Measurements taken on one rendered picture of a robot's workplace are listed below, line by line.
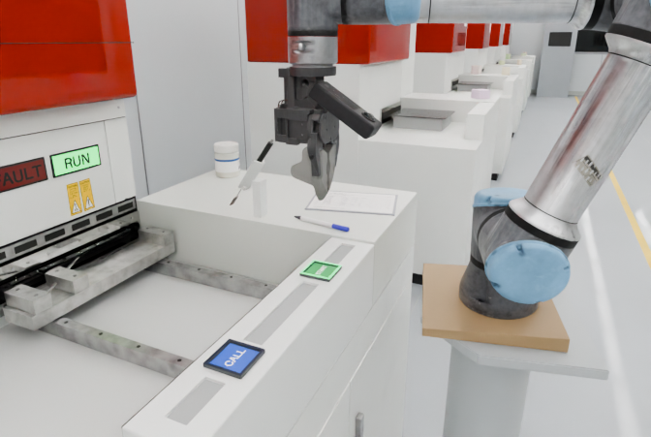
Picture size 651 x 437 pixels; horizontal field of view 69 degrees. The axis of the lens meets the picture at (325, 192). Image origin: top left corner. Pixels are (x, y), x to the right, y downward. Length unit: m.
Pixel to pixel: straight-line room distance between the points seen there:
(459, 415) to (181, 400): 0.68
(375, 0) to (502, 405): 0.80
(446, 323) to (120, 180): 0.80
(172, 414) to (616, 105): 0.68
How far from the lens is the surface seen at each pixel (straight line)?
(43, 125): 1.09
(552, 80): 13.00
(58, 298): 1.04
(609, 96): 0.76
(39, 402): 0.90
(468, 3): 0.83
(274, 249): 1.05
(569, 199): 0.77
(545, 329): 0.97
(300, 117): 0.72
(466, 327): 0.94
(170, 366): 0.85
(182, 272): 1.14
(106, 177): 1.20
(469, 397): 1.09
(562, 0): 0.86
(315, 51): 0.71
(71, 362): 0.96
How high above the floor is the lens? 1.35
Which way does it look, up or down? 18 degrees down
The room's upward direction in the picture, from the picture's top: straight up
